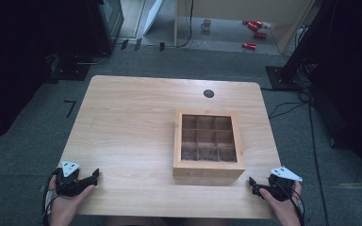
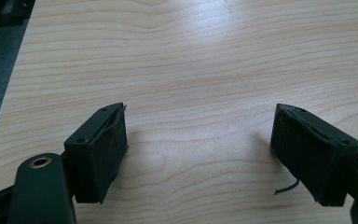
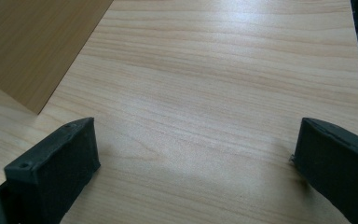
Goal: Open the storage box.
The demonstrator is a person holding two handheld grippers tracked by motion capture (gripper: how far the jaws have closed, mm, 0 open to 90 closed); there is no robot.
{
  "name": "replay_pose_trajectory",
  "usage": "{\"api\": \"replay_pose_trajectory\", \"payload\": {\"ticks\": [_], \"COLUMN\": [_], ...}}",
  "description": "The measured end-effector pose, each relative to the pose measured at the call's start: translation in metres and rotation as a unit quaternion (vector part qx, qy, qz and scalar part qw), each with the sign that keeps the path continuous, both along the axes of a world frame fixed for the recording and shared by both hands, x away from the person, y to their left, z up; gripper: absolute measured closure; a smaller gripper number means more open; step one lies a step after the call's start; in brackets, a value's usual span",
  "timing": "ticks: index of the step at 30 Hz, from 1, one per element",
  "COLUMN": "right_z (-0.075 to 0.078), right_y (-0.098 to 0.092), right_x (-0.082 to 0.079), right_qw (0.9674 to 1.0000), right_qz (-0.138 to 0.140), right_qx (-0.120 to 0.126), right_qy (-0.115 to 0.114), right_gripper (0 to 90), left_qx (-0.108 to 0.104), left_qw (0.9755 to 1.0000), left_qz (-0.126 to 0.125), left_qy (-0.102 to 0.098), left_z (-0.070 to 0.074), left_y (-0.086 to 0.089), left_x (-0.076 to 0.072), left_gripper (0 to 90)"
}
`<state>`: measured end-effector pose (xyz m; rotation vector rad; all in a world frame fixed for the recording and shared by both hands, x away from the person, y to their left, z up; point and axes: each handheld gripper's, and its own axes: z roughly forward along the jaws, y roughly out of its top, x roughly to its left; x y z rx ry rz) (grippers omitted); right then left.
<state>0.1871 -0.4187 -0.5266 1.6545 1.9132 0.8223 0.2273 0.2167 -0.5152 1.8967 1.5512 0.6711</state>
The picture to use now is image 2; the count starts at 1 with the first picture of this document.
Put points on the dark equipment base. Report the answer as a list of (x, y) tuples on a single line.
[(6, 11)]

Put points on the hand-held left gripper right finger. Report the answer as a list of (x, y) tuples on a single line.
[(310, 152)]

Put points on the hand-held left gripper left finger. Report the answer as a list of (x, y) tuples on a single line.
[(98, 155)]

